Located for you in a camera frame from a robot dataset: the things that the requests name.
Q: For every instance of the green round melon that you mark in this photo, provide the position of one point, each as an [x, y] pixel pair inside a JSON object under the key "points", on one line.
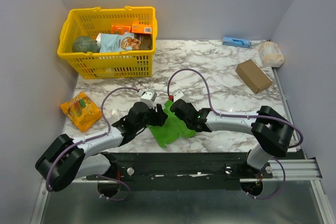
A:
{"points": [[85, 44]]}

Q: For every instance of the beige wrapped paper bag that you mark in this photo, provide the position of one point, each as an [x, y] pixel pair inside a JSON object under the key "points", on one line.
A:
{"points": [[271, 55]]}

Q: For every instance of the orange barcode box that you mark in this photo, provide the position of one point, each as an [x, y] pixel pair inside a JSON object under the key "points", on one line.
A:
{"points": [[141, 29]]}

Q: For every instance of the green paper box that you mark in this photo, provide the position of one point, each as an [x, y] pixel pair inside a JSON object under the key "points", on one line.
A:
{"points": [[172, 129]]}

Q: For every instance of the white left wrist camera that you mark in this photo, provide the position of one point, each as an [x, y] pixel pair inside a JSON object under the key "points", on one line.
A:
{"points": [[148, 97]]}

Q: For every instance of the orange candy bag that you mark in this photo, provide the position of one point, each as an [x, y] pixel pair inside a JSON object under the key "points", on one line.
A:
{"points": [[81, 111]]}

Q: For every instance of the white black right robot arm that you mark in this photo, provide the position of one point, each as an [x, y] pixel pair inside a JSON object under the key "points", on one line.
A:
{"points": [[272, 132]]}

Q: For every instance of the yellow plastic shopping basket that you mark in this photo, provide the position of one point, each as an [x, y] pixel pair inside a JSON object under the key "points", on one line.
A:
{"points": [[94, 21]]}

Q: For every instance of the brown cardboard box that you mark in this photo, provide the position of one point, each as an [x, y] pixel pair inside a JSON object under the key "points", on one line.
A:
{"points": [[253, 76]]}

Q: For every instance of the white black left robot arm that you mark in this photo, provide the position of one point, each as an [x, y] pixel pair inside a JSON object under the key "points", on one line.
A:
{"points": [[61, 161]]}

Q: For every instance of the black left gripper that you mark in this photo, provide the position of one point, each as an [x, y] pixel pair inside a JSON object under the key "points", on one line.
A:
{"points": [[158, 120]]}

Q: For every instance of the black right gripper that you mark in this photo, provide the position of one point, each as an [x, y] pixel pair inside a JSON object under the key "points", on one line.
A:
{"points": [[176, 107]]}

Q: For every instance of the light blue carton box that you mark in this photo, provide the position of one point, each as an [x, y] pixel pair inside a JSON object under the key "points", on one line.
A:
{"points": [[236, 42]]}

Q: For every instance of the light blue snack pouch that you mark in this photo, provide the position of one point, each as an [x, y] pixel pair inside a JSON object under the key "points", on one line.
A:
{"points": [[117, 43]]}

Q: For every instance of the orange snack box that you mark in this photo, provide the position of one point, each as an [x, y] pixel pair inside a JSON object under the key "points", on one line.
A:
{"points": [[120, 29]]}

